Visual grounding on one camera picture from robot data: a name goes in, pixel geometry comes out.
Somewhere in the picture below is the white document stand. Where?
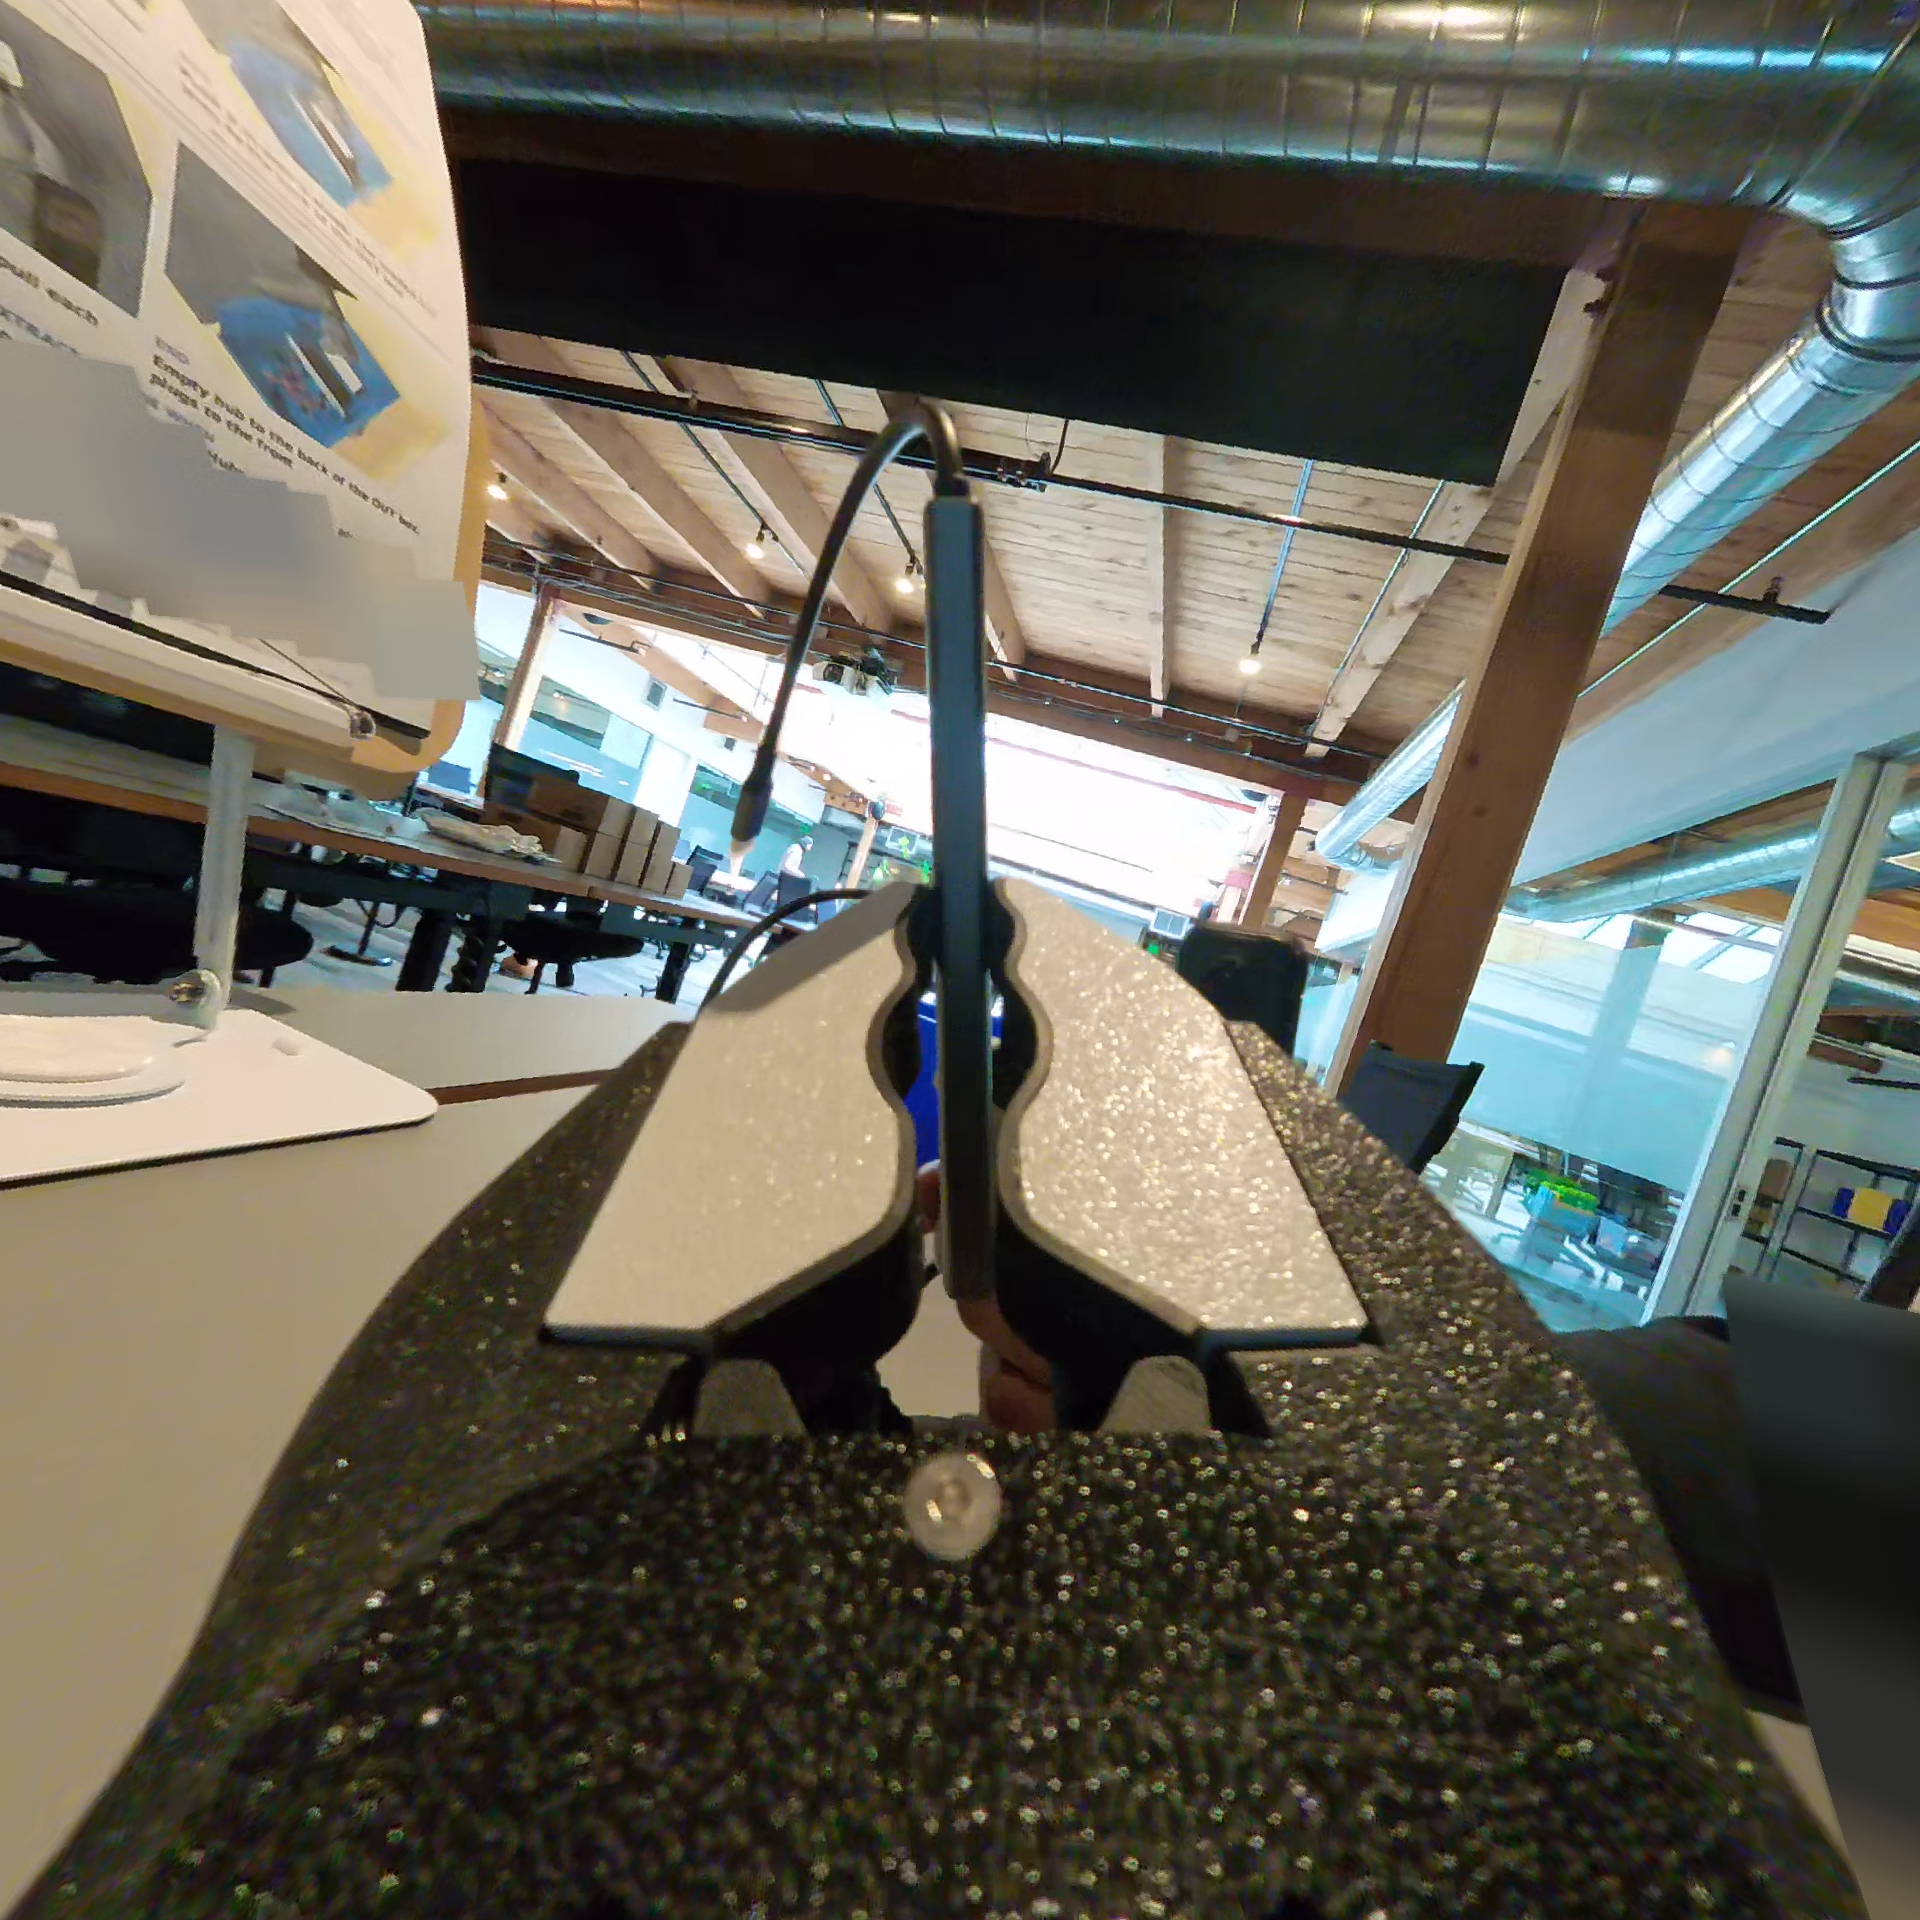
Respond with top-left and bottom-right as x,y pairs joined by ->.
0,517 -> 441,1192

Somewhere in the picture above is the silver ventilation duct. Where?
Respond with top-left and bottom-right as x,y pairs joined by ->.
420,0 -> 1920,634

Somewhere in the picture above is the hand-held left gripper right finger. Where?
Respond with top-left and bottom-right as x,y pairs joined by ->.
989,878 -> 1368,1430

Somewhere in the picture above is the wooden post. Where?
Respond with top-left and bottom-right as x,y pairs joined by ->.
1358,202 -> 1765,1089

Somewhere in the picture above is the wooden office desk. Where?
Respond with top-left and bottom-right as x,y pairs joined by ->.
0,756 -> 797,1004

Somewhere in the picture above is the black office chair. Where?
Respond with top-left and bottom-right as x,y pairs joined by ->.
1338,1042 -> 1488,1177

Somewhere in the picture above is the metal shelf rack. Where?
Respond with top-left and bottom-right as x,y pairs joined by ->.
1738,1140 -> 1920,1296

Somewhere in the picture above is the grey usb hub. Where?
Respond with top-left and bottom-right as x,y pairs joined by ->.
732,402 -> 1004,1305

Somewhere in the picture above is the printed instruction sheet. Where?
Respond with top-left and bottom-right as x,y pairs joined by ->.
0,0 -> 476,587

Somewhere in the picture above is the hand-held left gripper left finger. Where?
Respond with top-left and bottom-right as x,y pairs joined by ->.
540,882 -> 928,1430

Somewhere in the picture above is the black usb cable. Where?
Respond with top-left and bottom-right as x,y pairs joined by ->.
694,888 -> 874,1024

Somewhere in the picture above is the row of cardboard boxes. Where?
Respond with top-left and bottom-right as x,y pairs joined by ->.
480,772 -> 700,888

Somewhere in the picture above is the dark grey flat panel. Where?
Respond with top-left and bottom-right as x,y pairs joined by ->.
1720,1272 -> 1920,1729

